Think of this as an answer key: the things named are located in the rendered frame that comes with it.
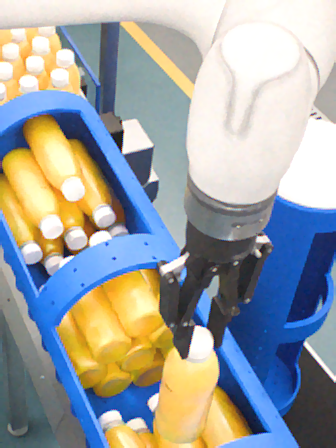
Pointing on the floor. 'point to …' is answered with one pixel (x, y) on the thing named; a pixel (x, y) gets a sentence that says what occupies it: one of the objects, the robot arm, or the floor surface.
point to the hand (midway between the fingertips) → (200, 328)
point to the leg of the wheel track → (15, 399)
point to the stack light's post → (109, 40)
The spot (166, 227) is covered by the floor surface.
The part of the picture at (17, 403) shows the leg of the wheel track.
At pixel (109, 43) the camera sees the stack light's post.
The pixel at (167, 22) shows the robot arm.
